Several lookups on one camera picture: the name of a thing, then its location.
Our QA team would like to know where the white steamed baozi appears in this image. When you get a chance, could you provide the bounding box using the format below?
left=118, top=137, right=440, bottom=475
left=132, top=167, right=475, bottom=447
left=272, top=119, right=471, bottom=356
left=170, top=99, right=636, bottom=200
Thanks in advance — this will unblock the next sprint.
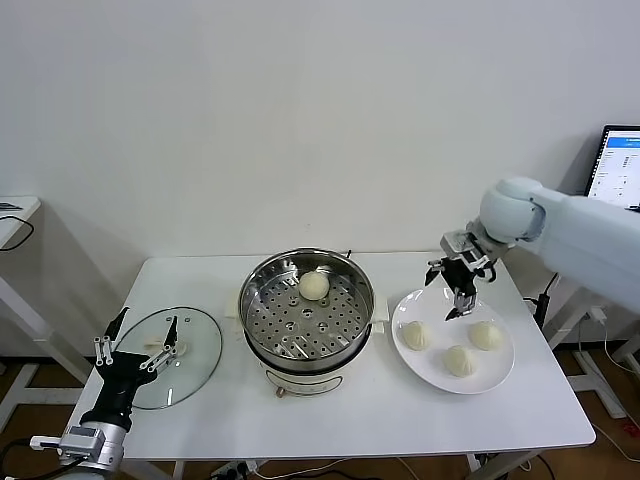
left=298, top=271, right=330, bottom=301
left=402, top=320, right=434, bottom=351
left=443, top=344, right=479, bottom=379
left=468, top=320, right=505, bottom=352

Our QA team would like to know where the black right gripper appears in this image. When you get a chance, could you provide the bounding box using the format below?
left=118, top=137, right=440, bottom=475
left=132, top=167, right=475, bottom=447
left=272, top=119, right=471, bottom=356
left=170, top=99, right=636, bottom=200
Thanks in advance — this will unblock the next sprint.
left=424, top=257, right=482, bottom=322

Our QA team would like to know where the white round plate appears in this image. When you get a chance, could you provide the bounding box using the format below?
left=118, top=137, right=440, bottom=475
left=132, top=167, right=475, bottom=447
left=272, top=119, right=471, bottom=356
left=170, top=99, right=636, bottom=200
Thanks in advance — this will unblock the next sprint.
left=391, top=285, right=516, bottom=395

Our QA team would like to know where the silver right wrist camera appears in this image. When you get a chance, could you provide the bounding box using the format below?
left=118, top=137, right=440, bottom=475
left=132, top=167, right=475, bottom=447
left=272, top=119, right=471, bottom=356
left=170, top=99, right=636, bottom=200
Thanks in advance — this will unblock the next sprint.
left=439, top=229, right=474, bottom=257

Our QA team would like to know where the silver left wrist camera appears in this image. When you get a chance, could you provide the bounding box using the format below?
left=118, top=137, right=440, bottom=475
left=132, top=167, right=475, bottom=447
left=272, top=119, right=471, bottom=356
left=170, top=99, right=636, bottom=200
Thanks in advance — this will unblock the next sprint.
left=29, top=424, right=109, bottom=459

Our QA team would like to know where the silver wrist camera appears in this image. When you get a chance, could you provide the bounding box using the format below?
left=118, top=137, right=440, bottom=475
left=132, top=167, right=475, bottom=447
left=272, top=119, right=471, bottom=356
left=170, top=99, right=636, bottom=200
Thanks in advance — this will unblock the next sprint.
left=29, top=424, right=109, bottom=459
left=439, top=229, right=474, bottom=257

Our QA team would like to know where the black laptop charging cable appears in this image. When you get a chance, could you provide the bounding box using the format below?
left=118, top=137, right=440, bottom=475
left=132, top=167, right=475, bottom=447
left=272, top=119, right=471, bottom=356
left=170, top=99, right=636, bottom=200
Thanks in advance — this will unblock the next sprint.
left=523, top=272, right=561, bottom=329

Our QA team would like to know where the round glass lid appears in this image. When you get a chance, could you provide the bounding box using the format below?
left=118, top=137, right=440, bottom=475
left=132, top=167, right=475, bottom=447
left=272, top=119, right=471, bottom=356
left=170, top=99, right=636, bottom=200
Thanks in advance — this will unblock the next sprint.
left=113, top=305, right=224, bottom=411

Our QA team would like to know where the stainless steel steamer basket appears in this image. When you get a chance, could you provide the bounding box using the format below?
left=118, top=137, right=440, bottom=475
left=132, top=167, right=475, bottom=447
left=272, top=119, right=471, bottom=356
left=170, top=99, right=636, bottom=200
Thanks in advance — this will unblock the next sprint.
left=238, top=248, right=375, bottom=364

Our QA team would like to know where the white side desk with laptop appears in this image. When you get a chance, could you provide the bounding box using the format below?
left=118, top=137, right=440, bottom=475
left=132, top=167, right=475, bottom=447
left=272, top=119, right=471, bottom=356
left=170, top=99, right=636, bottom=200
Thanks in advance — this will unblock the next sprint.
left=542, top=269, right=640, bottom=419

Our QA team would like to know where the black looped desk cable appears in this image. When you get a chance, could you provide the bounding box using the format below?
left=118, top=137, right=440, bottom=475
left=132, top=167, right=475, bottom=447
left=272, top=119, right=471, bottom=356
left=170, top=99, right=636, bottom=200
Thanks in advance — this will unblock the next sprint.
left=0, top=214, right=35, bottom=251

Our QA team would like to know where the open grey laptop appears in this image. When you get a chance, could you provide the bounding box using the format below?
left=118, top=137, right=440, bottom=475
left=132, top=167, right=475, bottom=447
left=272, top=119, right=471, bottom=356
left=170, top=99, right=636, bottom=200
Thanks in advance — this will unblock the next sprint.
left=584, top=124, right=640, bottom=211

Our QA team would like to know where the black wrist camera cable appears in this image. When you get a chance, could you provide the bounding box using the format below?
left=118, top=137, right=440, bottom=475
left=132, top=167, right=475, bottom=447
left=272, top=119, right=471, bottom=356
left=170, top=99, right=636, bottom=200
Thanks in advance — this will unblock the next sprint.
left=0, top=435, right=61, bottom=480

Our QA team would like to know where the white electric cooker base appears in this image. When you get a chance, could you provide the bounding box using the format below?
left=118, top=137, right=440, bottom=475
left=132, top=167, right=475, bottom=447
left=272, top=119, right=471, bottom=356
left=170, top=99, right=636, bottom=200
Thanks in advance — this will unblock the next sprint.
left=223, top=288, right=390, bottom=400

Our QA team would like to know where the white side desk with cable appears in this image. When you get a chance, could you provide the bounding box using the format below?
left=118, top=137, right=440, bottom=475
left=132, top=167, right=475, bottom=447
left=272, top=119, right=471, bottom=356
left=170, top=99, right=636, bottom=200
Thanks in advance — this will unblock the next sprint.
left=0, top=194, right=96, bottom=436

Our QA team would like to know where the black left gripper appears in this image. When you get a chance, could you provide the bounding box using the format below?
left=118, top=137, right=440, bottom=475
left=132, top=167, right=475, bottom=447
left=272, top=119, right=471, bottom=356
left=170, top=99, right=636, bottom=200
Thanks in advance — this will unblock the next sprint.
left=81, top=306, right=180, bottom=429

